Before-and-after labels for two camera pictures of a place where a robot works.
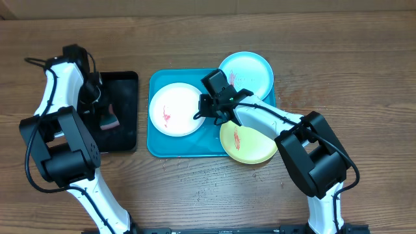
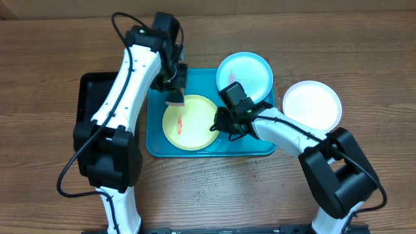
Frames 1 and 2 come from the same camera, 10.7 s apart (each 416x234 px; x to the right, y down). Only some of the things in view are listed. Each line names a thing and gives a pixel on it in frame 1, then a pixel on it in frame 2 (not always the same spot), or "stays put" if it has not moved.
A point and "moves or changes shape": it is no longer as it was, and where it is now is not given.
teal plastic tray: [207, 140] stays put
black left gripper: [88, 110] to [180, 80]
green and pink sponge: [109, 121] moves or changes shape
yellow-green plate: [245, 144] to [188, 127]
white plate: [172, 109] to [314, 103]
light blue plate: [250, 71] stays put
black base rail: [353, 229] stays put
